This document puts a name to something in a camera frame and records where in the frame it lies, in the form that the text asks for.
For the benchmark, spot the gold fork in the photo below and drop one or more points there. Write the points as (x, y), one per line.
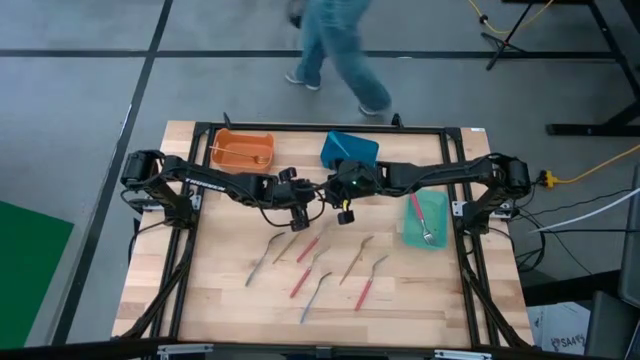
(261, 160)
(286, 249)

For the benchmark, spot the dark grey box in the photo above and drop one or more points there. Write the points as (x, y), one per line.
(610, 325)

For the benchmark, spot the orange plastic bin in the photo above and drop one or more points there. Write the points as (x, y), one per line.
(235, 137)

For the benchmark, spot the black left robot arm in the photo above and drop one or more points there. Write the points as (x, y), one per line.
(215, 185)

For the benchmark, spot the black aluminium table frame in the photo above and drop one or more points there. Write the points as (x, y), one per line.
(300, 127)

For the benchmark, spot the gold fork held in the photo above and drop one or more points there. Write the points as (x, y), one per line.
(261, 160)

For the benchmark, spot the green board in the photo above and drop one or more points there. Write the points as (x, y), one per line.
(30, 275)

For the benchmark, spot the black desk frame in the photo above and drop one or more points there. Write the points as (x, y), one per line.
(575, 129)

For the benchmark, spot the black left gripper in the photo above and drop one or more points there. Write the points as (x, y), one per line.
(292, 192)

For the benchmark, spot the person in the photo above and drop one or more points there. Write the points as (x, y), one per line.
(340, 45)

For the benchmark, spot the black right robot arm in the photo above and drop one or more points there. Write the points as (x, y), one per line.
(440, 174)

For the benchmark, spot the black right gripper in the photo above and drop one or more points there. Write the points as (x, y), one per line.
(357, 182)

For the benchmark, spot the white printed box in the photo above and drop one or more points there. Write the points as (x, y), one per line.
(560, 330)

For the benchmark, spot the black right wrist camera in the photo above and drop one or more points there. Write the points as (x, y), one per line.
(345, 218)

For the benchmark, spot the teal green plastic bin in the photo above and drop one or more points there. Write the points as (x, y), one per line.
(440, 215)

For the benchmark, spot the blue plastic bin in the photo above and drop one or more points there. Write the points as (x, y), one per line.
(357, 147)

